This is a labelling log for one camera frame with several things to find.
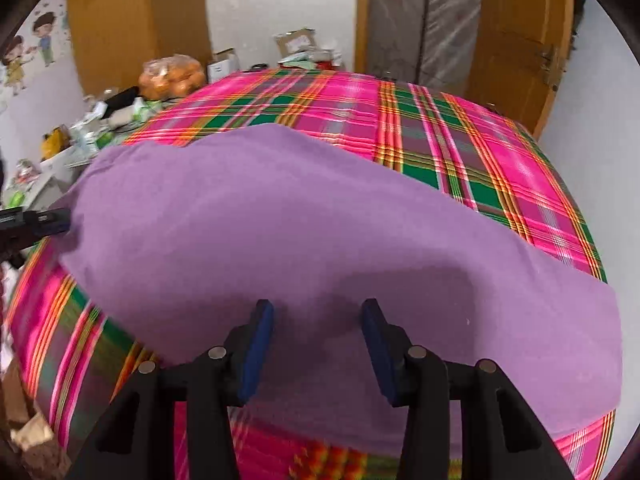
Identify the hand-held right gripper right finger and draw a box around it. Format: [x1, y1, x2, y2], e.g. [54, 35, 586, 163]
[361, 298, 576, 480]

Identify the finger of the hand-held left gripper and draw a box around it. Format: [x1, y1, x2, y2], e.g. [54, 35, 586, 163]
[0, 208, 72, 237]
[0, 235, 40, 266]

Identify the clear plastic door curtain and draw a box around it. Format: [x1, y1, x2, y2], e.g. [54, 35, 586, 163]
[367, 0, 483, 96]

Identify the wooden wardrobe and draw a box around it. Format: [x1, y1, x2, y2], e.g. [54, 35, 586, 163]
[65, 0, 211, 98]

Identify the brown cardboard box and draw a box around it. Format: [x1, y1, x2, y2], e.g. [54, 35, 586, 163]
[274, 27, 318, 56]

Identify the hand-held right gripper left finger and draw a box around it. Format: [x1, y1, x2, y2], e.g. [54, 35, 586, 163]
[65, 299, 275, 480]

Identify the white cardboard box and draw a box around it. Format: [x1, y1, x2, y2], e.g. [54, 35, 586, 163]
[206, 49, 241, 84]

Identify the bag of oranges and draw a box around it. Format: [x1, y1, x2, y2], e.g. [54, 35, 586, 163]
[139, 55, 207, 101]

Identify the cartoon children wall sticker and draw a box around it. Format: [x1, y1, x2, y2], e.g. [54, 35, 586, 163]
[0, 7, 68, 96]

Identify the black cloth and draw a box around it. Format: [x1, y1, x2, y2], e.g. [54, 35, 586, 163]
[102, 86, 141, 111]

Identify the purple fleece garment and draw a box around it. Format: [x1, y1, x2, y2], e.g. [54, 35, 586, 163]
[52, 124, 623, 453]

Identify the yellow paper bag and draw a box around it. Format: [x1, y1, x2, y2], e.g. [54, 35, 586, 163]
[40, 125, 71, 161]

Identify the pink green plaid blanket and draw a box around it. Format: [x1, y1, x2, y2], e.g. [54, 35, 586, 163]
[2, 67, 616, 480]

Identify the wooden door frame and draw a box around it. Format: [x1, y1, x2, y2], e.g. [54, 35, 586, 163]
[355, 0, 373, 77]

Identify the wooden door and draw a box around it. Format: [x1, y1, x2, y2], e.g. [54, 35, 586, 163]
[465, 0, 576, 133]

